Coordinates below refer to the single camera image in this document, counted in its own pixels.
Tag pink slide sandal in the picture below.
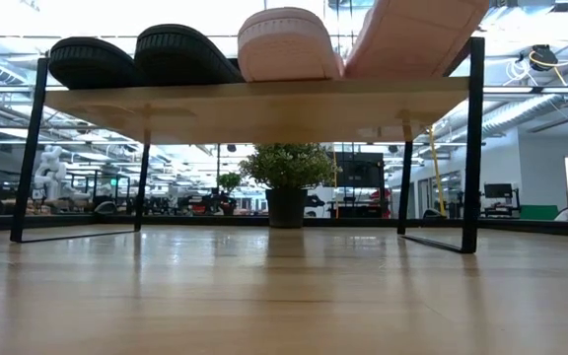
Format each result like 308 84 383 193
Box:
343 0 491 80
237 6 346 83

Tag black slide sandal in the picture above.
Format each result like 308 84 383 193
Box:
47 36 140 91
133 23 246 86

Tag wooden shelf with black legs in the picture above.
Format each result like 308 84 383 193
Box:
10 36 486 255

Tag green potted plant black pot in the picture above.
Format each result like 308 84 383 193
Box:
238 142 341 230

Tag small background potted plant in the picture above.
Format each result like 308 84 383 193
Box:
216 172 243 217

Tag black monitor on stand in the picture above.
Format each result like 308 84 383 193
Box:
482 182 523 219

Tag green panel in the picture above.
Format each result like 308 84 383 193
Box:
519 204 560 222

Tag black metal table frame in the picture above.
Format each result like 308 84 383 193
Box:
0 214 568 240

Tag black ceiling cable reel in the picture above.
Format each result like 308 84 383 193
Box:
528 43 561 73

